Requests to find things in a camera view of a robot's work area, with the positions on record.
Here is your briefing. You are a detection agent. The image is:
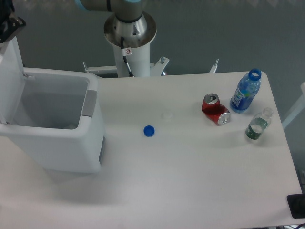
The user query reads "black device at edge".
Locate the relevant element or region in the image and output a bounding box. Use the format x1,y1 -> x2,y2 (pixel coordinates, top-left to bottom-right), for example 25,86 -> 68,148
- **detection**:
286,194 -> 305,219

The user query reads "white trash can lid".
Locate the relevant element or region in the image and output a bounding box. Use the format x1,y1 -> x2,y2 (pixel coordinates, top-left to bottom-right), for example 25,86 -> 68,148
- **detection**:
0,37 -> 25,124

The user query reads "blue plastic drink bottle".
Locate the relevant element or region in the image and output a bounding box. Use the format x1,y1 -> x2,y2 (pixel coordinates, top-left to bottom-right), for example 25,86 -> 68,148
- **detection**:
230,68 -> 262,113

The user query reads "clear bottle cap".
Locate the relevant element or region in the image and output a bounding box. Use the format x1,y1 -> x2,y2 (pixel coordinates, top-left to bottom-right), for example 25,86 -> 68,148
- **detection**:
161,111 -> 174,120

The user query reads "white trash can body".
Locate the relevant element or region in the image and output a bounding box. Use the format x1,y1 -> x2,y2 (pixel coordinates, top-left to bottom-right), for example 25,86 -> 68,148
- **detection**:
0,68 -> 104,173

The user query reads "crushed red soda can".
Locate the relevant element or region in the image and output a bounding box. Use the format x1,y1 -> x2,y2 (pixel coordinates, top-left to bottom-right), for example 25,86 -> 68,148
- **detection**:
202,93 -> 231,126

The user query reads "clear green label bottle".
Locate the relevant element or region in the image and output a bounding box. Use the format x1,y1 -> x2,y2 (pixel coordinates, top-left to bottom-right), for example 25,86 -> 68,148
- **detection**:
245,107 -> 273,140

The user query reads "blue bottle cap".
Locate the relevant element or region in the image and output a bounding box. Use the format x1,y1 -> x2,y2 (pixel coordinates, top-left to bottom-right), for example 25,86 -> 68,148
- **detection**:
143,125 -> 155,137

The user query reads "white furniture at right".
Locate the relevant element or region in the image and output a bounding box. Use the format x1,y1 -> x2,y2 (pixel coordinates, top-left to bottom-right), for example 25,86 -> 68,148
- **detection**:
282,83 -> 305,129

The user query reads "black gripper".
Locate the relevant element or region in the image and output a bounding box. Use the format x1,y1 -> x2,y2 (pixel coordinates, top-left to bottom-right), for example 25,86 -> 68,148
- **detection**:
0,17 -> 26,43

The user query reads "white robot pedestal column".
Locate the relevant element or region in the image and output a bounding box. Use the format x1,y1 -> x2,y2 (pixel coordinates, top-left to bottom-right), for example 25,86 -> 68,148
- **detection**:
112,44 -> 151,78

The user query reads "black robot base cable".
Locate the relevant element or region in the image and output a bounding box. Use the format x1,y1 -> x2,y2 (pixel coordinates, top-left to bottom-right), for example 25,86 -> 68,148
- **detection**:
120,35 -> 135,78

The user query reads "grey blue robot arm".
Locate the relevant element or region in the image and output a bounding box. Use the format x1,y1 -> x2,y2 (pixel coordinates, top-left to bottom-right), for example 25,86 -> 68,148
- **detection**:
0,0 -> 157,48

